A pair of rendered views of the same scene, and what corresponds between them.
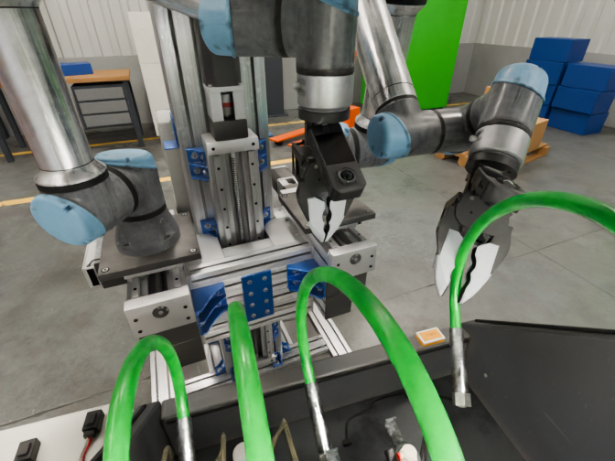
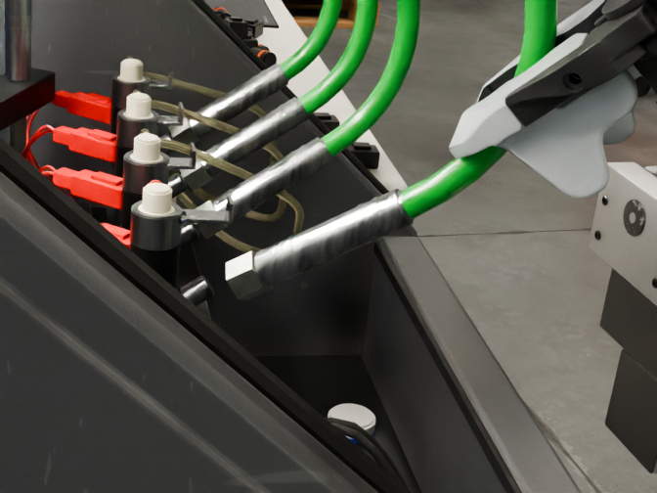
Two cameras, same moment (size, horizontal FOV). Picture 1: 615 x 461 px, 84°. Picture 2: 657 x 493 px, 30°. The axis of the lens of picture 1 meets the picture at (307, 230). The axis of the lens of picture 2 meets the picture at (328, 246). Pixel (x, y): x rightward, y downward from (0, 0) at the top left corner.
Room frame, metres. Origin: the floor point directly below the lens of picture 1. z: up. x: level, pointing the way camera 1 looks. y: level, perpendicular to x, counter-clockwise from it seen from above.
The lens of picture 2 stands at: (0.31, -0.73, 1.37)
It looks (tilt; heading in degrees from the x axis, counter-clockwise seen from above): 24 degrees down; 92
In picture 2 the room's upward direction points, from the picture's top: 6 degrees clockwise
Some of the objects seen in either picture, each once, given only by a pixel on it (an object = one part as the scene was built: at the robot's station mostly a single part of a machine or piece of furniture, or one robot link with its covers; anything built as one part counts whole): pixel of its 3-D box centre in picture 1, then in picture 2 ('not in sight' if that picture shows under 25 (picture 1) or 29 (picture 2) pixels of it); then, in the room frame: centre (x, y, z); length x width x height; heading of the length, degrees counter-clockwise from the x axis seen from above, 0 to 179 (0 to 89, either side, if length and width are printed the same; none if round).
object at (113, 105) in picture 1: (69, 107); not in sight; (4.53, 3.05, 0.52); 1.60 x 0.70 x 1.03; 113
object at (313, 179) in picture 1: (321, 148); not in sight; (0.49, -0.02, 1.35); 0.09 x 0.08 x 0.12; 17
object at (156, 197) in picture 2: (406, 457); (155, 209); (0.19, -0.11, 1.10); 0.02 x 0.02 x 0.03
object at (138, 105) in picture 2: not in sight; (138, 115); (0.14, 0.04, 1.10); 0.02 x 0.02 x 0.03
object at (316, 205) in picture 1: (311, 213); not in sight; (0.48, -0.01, 1.25); 0.06 x 0.03 x 0.09; 17
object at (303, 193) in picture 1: (312, 194); not in sight; (0.46, -0.01, 1.29); 0.05 x 0.02 x 0.09; 107
